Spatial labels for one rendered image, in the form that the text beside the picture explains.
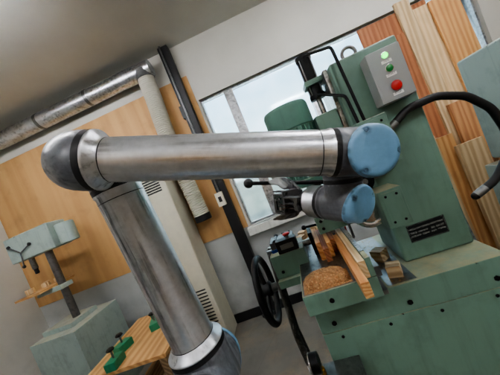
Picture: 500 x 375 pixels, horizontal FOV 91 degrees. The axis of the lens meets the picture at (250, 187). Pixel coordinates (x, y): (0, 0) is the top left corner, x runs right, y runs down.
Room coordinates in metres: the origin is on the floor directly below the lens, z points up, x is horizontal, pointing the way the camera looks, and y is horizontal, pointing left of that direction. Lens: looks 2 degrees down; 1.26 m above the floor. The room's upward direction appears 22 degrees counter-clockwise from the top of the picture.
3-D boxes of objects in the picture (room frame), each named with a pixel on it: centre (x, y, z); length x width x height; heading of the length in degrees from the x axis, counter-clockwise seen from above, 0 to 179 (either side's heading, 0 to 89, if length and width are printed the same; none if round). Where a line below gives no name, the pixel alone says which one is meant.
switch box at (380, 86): (0.77, -0.53, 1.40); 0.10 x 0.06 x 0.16; 80
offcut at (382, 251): (0.92, -0.35, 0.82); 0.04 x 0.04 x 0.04; 31
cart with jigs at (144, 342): (1.75, 1.07, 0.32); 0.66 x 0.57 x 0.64; 174
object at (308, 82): (0.95, -0.37, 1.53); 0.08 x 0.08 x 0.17; 80
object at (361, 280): (0.85, -0.21, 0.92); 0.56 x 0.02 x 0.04; 170
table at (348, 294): (0.97, -0.13, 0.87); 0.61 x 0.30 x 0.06; 170
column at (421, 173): (0.92, -0.52, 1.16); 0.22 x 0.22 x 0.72; 80
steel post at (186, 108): (2.32, 0.27, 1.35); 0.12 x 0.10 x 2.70; 84
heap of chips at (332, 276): (0.73, -0.10, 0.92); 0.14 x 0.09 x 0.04; 80
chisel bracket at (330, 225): (0.97, -0.26, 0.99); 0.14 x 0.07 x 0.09; 80
